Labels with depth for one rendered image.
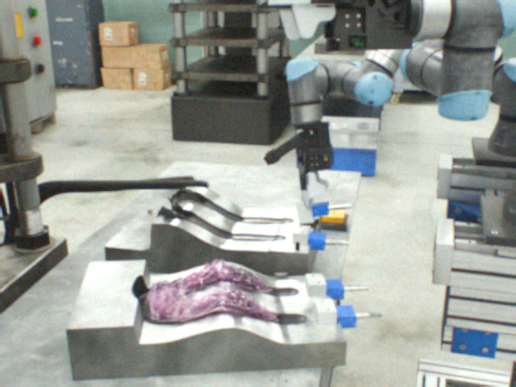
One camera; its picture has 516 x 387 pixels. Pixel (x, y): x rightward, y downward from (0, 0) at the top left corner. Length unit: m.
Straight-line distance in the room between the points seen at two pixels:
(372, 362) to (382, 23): 1.89
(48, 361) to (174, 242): 0.41
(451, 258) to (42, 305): 0.88
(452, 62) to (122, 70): 7.44
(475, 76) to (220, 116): 4.66
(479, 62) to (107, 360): 0.79
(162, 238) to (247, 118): 4.04
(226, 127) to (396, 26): 4.67
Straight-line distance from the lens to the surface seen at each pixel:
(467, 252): 1.27
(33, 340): 1.35
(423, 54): 1.06
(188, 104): 5.60
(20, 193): 1.73
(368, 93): 1.40
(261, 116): 5.44
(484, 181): 1.73
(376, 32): 0.88
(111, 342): 1.15
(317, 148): 1.51
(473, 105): 0.97
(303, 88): 1.49
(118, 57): 8.28
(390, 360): 2.64
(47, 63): 2.03
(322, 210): 1.54
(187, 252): 1.48
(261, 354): 1.17
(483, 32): 0.95
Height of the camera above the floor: 1.50
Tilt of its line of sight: 20 degrees down
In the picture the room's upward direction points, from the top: straight up
